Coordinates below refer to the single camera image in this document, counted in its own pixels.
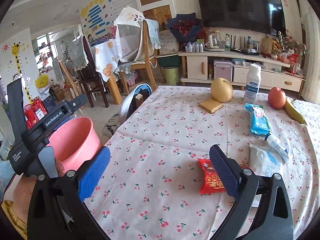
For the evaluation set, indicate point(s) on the red flower bouquet navy wrap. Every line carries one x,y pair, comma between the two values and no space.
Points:
185,27

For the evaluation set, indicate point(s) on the green waste bin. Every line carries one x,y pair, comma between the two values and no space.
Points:
171,76

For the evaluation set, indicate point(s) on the pink plastic bucket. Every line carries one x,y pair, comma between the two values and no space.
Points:
75,140

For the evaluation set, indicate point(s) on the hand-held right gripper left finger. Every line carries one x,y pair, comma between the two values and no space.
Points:
93,175

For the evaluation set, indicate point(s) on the black flat television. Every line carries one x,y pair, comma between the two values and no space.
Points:
237,5

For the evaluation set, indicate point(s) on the dried flower bunch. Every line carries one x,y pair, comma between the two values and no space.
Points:
292,42

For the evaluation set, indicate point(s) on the white blue squeezed tube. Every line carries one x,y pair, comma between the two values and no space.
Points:
277,145

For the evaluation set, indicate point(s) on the row of small silver bottles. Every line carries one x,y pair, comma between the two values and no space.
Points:
195,47

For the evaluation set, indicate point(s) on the cream television cabinet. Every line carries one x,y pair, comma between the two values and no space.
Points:
195,67

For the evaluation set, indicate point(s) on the red gift basket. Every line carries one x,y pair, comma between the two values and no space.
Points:
294,63

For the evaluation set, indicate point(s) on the pink storage box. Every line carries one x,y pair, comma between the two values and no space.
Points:
222,70

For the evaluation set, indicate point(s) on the giraffe wall sticker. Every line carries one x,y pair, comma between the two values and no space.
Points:
16,55

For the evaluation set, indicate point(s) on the blue snack packet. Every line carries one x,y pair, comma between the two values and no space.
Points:
258,122

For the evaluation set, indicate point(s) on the white plastic bottle blue label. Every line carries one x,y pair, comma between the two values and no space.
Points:
252,85

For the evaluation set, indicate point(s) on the red gift boxes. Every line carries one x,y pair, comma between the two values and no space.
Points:
35,113

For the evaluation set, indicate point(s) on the bag of oranges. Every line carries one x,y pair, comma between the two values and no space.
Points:
279,57

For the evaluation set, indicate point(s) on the red snack packet gold print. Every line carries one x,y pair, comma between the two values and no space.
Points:
208,180

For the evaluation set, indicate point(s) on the yellow shopping bag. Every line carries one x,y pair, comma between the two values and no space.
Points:
43,81

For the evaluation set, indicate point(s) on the yellow banana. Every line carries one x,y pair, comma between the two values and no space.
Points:
295,111

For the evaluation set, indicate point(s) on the cherry print tablecloth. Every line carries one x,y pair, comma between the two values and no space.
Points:
162,130

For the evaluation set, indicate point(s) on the dark wooden chair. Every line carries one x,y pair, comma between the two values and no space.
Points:
86,80

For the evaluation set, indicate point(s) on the brown paper snack bag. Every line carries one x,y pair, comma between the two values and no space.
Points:
267,46

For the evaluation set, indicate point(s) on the clear water bottle green label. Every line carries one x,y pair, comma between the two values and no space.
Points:
227,43

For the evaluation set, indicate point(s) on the white lace cloth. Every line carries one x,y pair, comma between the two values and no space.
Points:
127,17

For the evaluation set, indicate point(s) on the white blue wet wipes pack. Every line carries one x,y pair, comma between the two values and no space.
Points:
262,160

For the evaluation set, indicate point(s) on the yellow pear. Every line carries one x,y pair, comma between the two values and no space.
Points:
221,90

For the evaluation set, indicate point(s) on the light wooden chair with cloths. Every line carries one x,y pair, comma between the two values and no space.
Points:
147,72

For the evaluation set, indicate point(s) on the teal knit chair cover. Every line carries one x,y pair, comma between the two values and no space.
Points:
153,33

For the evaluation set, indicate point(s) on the grey knit chair cover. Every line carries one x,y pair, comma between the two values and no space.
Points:
77,52

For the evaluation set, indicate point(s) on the blue yellow wall poster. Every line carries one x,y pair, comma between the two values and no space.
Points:
96,12

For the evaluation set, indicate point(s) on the person's left hand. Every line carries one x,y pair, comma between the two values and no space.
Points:
21,195

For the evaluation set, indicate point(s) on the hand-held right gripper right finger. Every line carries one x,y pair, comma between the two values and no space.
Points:
225,172

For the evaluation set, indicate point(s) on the white glass kettle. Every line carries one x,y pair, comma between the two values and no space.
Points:
213,42

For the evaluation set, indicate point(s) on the white curtain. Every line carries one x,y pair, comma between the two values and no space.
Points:
311,55

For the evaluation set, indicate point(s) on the white paper bag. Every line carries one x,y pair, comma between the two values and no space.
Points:
168,42

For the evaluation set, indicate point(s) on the orange print tablecloth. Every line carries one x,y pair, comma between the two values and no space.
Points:
105,55

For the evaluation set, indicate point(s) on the red apple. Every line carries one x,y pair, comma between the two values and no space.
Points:
276,98

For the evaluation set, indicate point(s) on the blue grey backpack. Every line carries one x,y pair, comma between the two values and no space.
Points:
130,105

